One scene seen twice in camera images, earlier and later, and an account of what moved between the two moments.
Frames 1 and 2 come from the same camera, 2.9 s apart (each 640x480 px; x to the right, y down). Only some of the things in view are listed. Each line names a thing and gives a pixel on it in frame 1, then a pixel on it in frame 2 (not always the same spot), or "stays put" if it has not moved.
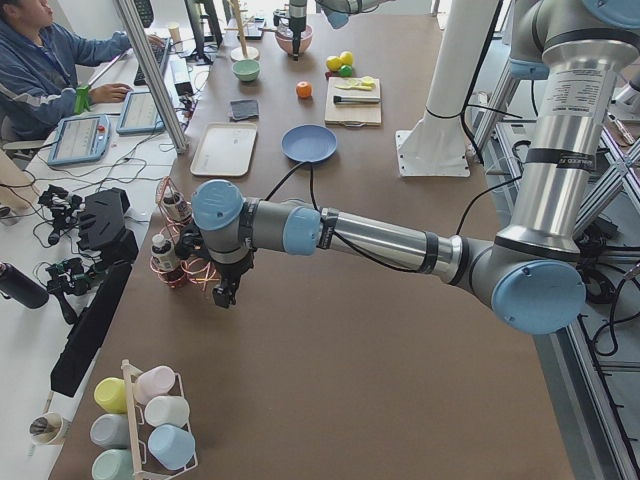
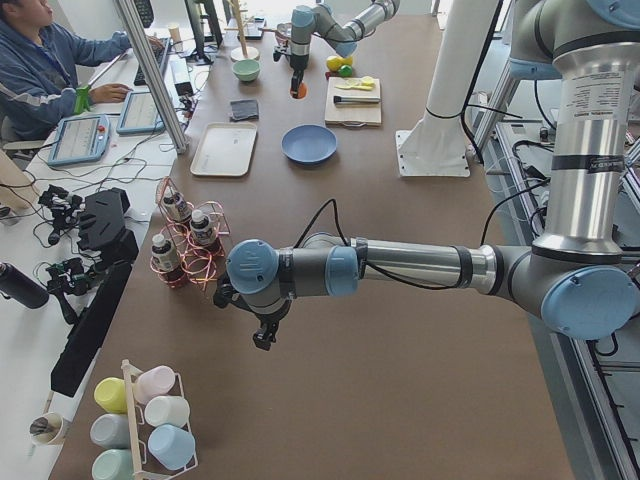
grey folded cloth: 244,108 stays put
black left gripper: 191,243 to 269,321
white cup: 165,409 stays put
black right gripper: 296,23 to 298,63
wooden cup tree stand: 244,52 stays put
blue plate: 309,143 stays put
